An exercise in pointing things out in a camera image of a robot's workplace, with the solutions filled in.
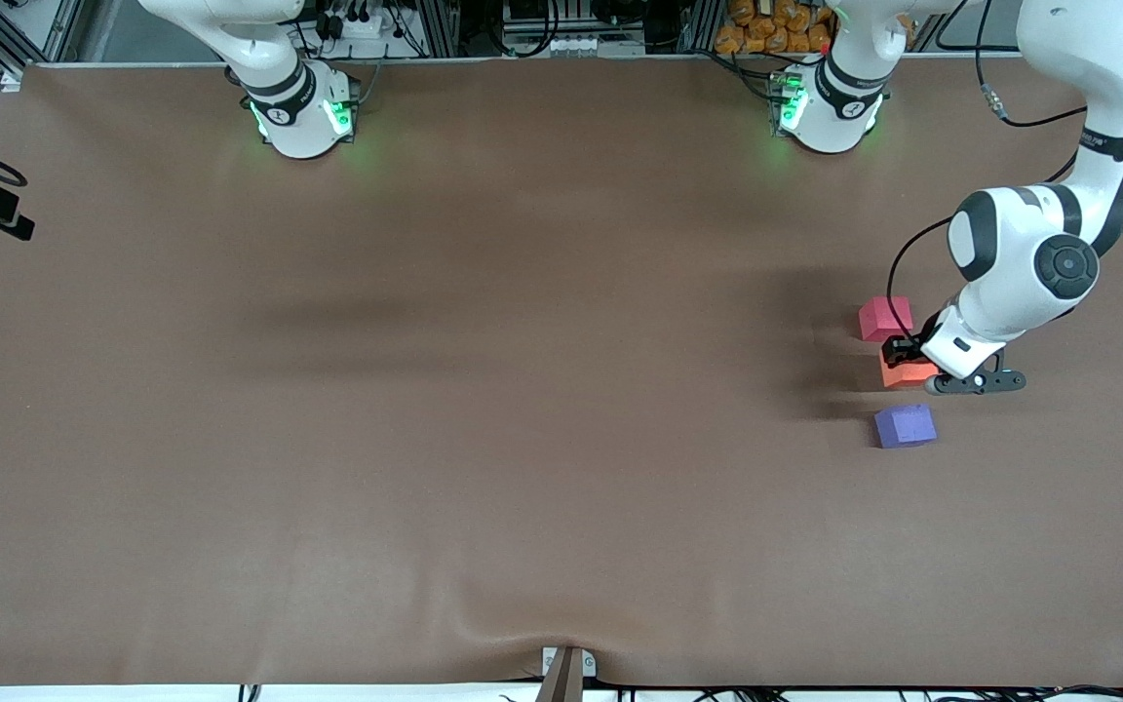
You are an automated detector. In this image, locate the purple foam block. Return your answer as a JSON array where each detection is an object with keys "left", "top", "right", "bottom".
[{"left": 874, "top": 403, "right": 938, "bottom": 449}]

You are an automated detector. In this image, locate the white terminal strip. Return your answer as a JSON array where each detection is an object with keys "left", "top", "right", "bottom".
[{"left": 547, "top": 36, "right": 647, "bottom": 57}]

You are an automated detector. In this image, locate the brown table cover mat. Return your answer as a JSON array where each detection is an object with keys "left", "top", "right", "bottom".
[{"left": 0, "top": 54, "right": 1123, "bottom": 689}]

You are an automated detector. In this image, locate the red foam block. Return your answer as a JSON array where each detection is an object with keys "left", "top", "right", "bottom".
[{"left": 858, "top": 296, "right": 913, "bottom": 343}]

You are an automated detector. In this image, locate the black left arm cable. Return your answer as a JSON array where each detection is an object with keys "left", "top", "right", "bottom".
[{"left": 888, "top": 0, "right": 1123, "bottom": 342}]

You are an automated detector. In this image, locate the orange foam block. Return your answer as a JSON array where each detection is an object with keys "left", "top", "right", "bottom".
[{"left": 878, "top": 351, "right": 941, "bottom": 390}]

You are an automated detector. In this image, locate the white power strip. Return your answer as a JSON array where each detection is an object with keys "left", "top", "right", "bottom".
[{"left": 332, "top": 10, "right": 405, "bottom": 42}]

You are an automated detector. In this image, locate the grey metal bracket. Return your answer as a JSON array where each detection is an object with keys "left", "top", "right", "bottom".
[{"left": 540, "top": 645, "right": 599, "bottom": 702}]

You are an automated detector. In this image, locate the pile of orange packets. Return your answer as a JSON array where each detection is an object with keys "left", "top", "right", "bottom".
[{"left": 715, "top": 0, "right": 833, "bottom": 56}]

